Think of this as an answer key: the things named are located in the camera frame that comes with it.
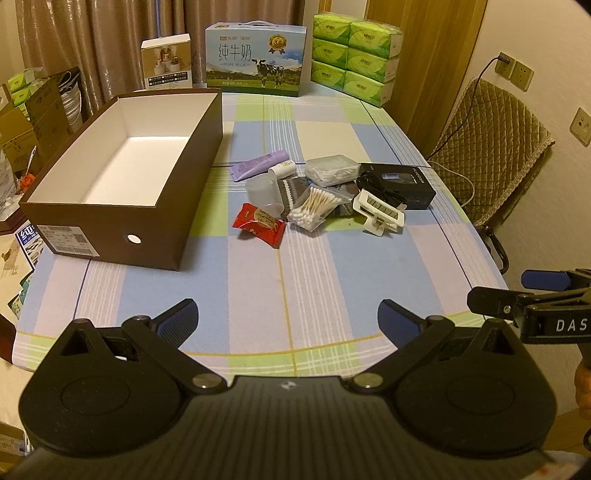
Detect chair with quilted cover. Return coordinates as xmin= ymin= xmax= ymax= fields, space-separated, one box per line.
xmin=427 ymin=78 xmax=555 ymax=227

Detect green sachet packets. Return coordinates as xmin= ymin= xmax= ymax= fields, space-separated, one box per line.
xmin=7 ymin=272 xmax=35 ymax=319

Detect clear plastic case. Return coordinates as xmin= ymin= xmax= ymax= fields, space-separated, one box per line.
xmin=305 ymin=154 xmax=361 ymax=186

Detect plain cardboard box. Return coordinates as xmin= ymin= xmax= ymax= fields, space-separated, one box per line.
xmin=23 ymin=67 xmax=84 ymax=153

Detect wooden door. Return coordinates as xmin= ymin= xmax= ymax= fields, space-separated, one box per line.
xmin=367 ymin=0 xmax=488 ymax=155

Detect purple cream tube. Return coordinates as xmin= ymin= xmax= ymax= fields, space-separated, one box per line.
xmin=229 ymin=151 xmax=289 ymax=183

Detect person's right hand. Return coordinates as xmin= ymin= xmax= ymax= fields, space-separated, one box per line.
xmin=575 ymin=362 xmax=591 ymax=412

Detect single wall socket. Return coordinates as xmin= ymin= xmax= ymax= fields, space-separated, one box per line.
xmin=570 ymin=108 xmax=591 ymax=146

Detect clear plastic cup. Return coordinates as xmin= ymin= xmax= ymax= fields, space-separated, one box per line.
xmin=245 ymin=173 xmax=284 ymax=217

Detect brown patterned knitted pouch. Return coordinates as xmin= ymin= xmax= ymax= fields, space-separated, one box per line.
xmin=277 ymin=175 xmax=365 ymax=222

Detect white hair clip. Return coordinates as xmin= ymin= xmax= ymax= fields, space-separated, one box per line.
xmin=353 ymin=189 xmax=407 ymax=237

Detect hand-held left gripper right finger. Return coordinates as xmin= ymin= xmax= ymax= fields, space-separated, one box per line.
xmin=348 ymin=299 xmax=522 ymax=394

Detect beige curtain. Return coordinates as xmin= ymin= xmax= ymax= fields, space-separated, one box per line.
xmin=16 ymin=0 xmax=305 ymax=121

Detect brown cardboard box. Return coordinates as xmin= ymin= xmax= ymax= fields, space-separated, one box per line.
xmin=19 ymin=89 xmax=223 ymax=271

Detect blue milk gift carton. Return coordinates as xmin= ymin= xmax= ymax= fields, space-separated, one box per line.
xmin=204 ymin=21 xmax=308 ymax=97

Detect double wall socket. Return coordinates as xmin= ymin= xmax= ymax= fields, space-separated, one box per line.
xmin=510 ymin=60 xmax=534 ymax=90

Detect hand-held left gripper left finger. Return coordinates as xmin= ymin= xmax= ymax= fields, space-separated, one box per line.
xmin=55 ymin=298 xmax=227 ymax=394

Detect red snack packet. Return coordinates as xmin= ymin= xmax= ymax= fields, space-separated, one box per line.
xmin=232 ymin=203 xmax=287 ymax=248

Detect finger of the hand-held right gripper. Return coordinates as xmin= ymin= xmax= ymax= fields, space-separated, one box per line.
xmin=521 ymin=268 xmax=591 ymax=292
xmin=467 ymin=286 xmax=526 ymax=320

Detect loose green tissue pack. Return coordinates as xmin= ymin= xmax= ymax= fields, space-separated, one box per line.
xmin=7 ymin=68 xmax=49 ymax=107

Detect black charger cable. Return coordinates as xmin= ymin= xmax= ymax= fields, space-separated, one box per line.
xmin=455 ymin=54 xmax=502 ymax=153

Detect blue milk flyer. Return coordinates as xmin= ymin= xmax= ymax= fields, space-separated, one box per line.
xmin=11 ymin=220 xmax=47 ymax=273

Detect stack of green tissue packs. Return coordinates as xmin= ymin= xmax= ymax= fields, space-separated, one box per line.
xmin=310 ymin=13 xmax=402 ymax=108

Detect bag of cotton swabs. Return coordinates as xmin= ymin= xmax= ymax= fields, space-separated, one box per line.
xmin=287 ymin=185 xmax=352 ymax=232

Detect clear plastic bag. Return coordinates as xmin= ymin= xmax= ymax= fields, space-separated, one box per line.
xmin=0 ymin=138 xmax=21 ymax=217

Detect stack of bowls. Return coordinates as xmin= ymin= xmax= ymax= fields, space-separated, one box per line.
xmin=58 ymin=83 xmax=85 ymax=126

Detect white product box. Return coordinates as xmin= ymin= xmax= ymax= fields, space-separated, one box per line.
xmin=141 ymin=34 xmax=194 ymax=90

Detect black product box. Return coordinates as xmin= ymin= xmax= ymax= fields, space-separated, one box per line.
xmin=358 ymin=162 xmax=437 ymax=210

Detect checkered tablecloth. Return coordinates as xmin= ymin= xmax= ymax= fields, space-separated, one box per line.
xmin=13 ymin=90 xmax=509 ymax=372

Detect white cable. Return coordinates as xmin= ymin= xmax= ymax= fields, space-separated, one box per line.
xmin=429 ymin=159 xmax=476 ymax=207

